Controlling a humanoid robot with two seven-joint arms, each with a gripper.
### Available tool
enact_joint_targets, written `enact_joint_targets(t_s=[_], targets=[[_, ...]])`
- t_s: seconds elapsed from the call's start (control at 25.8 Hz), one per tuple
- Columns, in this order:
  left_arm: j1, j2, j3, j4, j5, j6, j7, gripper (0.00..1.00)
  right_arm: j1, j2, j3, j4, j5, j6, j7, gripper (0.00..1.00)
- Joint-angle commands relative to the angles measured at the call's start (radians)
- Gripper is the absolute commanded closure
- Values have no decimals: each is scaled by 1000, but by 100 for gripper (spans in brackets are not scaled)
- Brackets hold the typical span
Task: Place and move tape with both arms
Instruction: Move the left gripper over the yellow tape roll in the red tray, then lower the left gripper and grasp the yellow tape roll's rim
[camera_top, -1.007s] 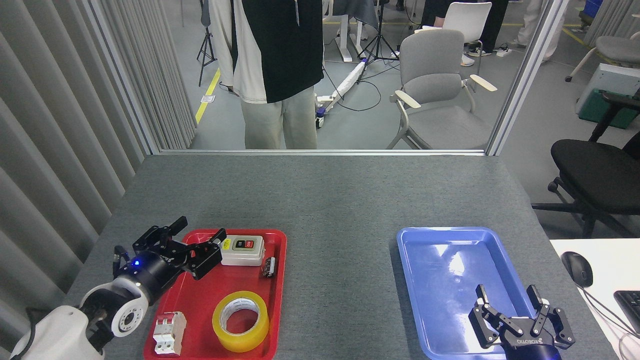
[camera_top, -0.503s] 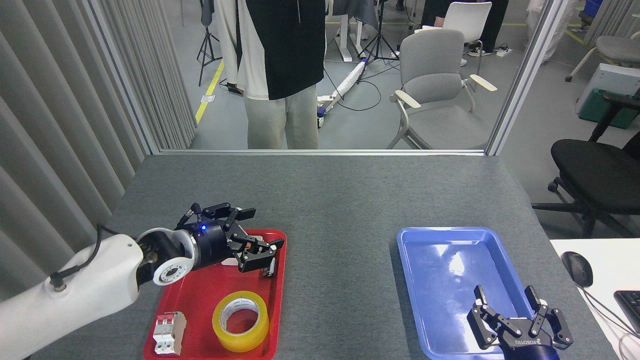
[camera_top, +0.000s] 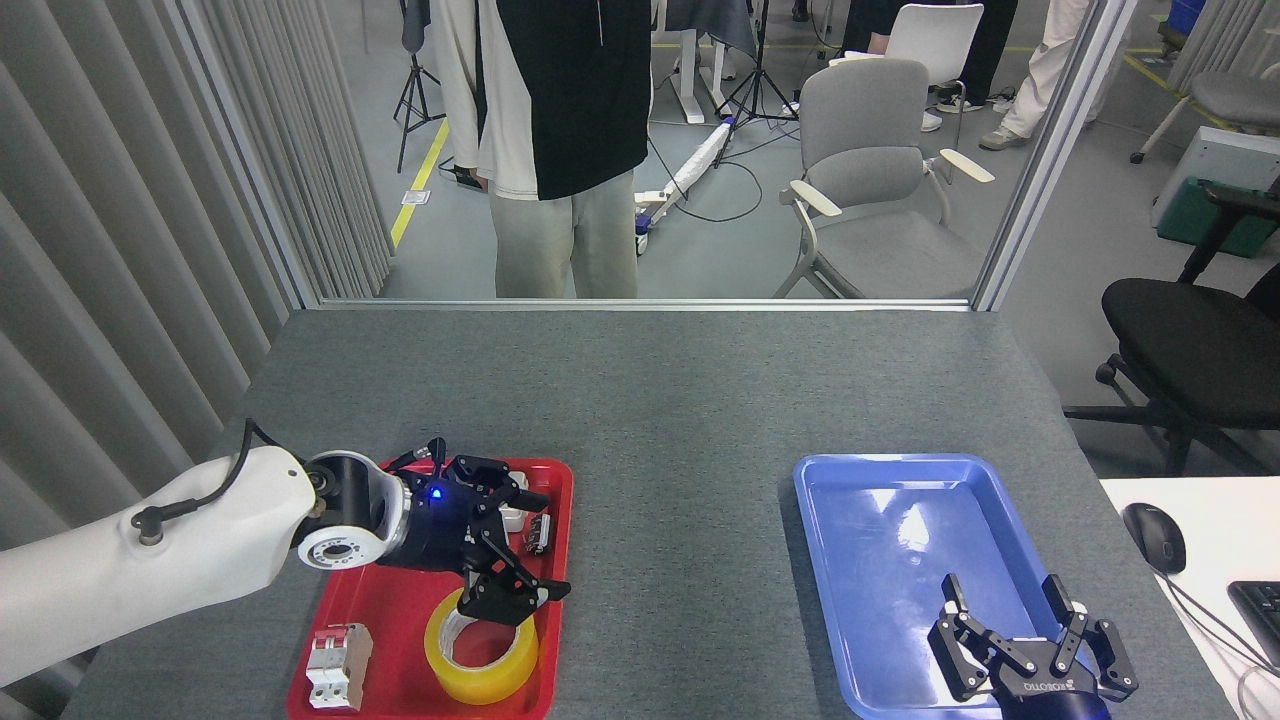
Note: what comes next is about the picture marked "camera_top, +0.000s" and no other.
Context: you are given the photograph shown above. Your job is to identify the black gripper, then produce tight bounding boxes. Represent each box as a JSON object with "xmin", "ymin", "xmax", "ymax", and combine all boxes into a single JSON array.
[
  {"xmin": 928, "ymin": 574, "xmax": 1139, "ymax": 720},
  {"xmin": 392, "ymin": 455, "xmax": 572, "ymax": 627}
]

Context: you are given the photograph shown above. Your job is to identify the yellow tape roll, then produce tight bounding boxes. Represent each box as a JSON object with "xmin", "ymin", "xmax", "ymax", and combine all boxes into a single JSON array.
[{"xmin": 424, "ymin": 585, "xmax": 540, "ymax": 706}]

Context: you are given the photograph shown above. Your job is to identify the red plastic tray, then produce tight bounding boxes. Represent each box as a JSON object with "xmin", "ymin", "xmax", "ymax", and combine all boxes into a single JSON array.
[{"xmin": 287, "ymin": 458, "xmax": 575, "ymax": 720}]

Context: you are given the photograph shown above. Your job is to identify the black computer mouse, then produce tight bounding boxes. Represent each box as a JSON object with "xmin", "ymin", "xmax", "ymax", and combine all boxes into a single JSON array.
[{"xmin": 1122, "ymin": 502, "xmax": 1188, "ymax": 576}]

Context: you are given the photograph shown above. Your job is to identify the blue plastic tray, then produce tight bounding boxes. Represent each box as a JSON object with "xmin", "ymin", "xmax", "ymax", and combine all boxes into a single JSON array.
[{"xmin": 793, "ymin": 453, "xmax": 1102, "ymax": 720}]

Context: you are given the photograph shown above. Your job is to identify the white circuit breaker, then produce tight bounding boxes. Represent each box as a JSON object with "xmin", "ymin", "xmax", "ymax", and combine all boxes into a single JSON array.
[{"xmin": 306, "ymin": 623, "xmax": 374, "ymax": 711}]

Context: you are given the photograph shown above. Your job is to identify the white desk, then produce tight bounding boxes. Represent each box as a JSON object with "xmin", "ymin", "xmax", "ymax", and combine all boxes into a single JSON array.
[{"xmin": 1098, "ymin": 476, "xmax": 1280, "ymax": 720}]

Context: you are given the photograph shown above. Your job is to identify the black keyboard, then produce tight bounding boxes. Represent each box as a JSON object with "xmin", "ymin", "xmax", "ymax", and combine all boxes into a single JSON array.
[{"xmin": 1227, "ymin": 580, "xmax": 1280, "ymax": 669}]

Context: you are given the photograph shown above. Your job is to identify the silver aluminium crossbar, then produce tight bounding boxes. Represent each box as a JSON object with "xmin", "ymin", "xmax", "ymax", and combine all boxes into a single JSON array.
[{"xmin": 318, "ymin": 297, "xmax": 976, "ymax": 312}]

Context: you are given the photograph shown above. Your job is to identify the black office chair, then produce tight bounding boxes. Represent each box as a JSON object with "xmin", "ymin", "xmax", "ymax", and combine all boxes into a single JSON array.
[{"xmin": 1062, "ymin": 178, "xmax": 1280, "ymax": 477}]

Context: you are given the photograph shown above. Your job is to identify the white stand on wheels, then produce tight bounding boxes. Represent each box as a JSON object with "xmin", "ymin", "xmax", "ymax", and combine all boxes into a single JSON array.
[{"xmin": 630, "ymin": 118, "xmax": 738, "ymax": 257}]

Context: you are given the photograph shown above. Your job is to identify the green box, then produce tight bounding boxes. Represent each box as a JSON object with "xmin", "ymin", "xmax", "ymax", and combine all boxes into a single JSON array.
[{"xmin": 1158, "ymin": 178, "xmax": 1280, "ymax": 259}]

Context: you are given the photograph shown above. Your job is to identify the person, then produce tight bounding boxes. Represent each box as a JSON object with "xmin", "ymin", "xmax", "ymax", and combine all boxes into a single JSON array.
[
  {"xmin": 432, "ymin": 0, "xmax": 656, "ymax": 299},
  {"xmin": 938, "ymin": 0, "xmax": 1019, "ymax": 114},
  {"xmin": 838, "ymin": 0, "xmax": 906, "ymax": 58},
  {"xmin": 980, "ymin": 0, "xmax": 1096, "ymax": 151}
]

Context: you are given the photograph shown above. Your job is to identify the grey pleated curtain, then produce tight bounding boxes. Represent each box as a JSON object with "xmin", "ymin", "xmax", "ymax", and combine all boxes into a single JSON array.
[
  {"xmin": 0, "ymin": 0, "xmax": 396, "ymax": 720},
  {"xmin": 1165, "ymin": 0, "xmax": 1280, "ymax": 96}
]

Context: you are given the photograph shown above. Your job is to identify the black tripod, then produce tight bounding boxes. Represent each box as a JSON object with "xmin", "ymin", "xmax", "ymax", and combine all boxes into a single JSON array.
[
  {"xmin": 713, "ymin": 0, "xmax": 801, "ymax": 169},
  {"xmin": 393, "ymin": 0, "xmax": 448, "ymax": 173}
]

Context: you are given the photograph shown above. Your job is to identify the grey chair cream armrests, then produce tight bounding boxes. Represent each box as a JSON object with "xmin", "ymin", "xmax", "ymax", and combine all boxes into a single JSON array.
[{"xmin": 772, "ymin": 58, "xmax": 996, "ymax": 299}]

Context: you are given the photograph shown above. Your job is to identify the background table dark cloth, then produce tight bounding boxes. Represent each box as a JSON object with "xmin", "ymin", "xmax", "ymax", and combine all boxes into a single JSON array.
[{"xmin": 655, "ymin": 0, "xmax": 761, "ymax": 126}]

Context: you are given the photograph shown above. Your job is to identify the grey office chair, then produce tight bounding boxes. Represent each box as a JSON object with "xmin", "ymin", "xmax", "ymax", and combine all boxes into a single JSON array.
[{"xmin": 1131, "ymin": 30, "xmax": 1280, "ymax": 166}]

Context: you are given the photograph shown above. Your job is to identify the white chair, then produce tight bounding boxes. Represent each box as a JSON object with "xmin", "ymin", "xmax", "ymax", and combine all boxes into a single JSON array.
[{"xmin": 828, "ymin": 3, "xmax": 986, "ymax": 153}]

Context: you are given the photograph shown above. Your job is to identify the white push button switch box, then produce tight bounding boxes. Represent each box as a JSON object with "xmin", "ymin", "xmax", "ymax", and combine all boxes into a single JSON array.
[{"xmin": 497, "ymin": 478, "xmax": 531, "ymax": 533}]

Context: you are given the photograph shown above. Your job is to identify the black mouse cable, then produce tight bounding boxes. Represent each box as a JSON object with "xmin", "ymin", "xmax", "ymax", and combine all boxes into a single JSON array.
[{"xmin": 1163, "ymin": 568, "xmax": 1280, "ymax": 676}]

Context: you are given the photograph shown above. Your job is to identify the silver aluminium post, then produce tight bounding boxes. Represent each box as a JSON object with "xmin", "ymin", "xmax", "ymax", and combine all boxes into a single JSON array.
[{"xmin": 972, "ymin": 0, "xmax": 1141, "ymax": 312}]

